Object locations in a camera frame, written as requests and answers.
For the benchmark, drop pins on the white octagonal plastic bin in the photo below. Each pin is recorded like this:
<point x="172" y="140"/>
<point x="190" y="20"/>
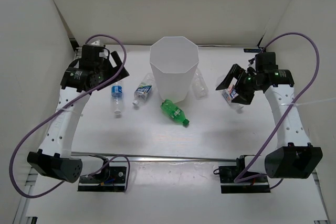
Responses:
<point x="173" y="61"/>

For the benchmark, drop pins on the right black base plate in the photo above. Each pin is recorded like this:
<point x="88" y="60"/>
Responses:
<point x="251" y="182"/>

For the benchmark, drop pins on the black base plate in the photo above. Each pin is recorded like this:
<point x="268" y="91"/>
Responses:
<point x="112" y="179"/>
<point x="251" y="182"/>

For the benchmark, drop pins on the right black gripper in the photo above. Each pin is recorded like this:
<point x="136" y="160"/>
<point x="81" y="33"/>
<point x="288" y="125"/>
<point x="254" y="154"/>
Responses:
<point x="235" y="72"/>

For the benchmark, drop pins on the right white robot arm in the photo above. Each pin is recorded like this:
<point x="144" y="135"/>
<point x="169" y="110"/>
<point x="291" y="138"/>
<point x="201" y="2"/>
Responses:
<point x="295" y="157"/>

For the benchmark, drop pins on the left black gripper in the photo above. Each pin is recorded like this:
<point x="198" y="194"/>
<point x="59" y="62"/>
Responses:
<point x="123" y="74"/>

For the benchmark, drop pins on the clear crumpled bottle behind bin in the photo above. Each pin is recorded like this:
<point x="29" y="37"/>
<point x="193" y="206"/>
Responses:
<point x="199" y="86"/>

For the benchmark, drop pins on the clear bottle red blue label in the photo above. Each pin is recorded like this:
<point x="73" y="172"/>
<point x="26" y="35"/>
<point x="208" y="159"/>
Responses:
<point x="229" y="94"/>

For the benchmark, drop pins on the green plastic bottle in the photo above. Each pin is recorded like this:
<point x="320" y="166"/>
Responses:
<point x="174" y="112"/>

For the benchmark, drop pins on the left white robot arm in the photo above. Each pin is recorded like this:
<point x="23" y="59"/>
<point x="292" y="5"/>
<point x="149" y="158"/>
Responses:
<point x="53" y="157"/>

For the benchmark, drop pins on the clear bottle white green label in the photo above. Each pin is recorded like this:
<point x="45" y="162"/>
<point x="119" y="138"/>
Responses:
<point x="144" y="90"/>

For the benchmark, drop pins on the aluminium rail bar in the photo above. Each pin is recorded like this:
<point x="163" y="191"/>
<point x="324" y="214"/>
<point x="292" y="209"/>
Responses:
<point x="155" y="158"/>

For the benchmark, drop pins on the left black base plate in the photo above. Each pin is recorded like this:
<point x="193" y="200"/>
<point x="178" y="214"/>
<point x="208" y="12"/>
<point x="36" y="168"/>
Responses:
<point x="112" y="179"/>

